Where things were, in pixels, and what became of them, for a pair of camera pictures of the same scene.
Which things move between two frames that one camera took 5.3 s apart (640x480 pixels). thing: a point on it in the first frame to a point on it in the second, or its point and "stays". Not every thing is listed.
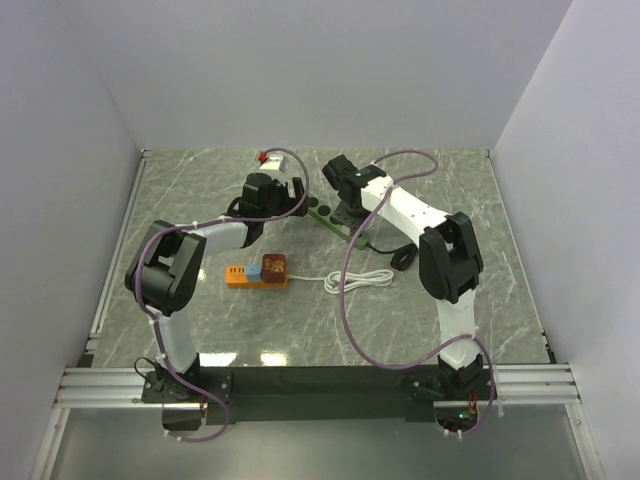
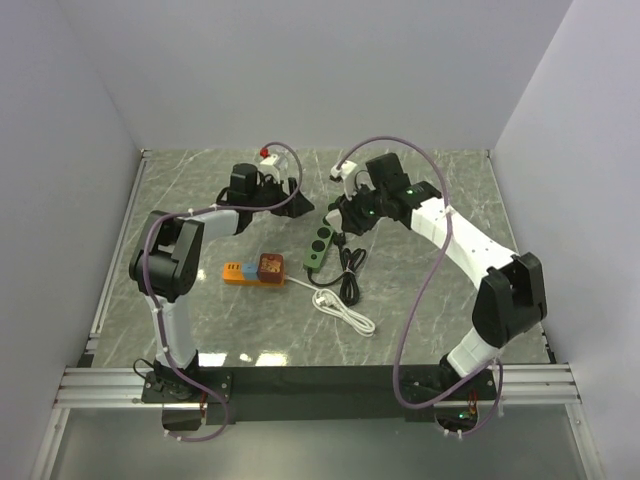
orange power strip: x=236 y=278 stays
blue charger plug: x=253 y=273 stays
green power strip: x=324 y=209 to x=316 y=253
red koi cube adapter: x=274 y=268 stays
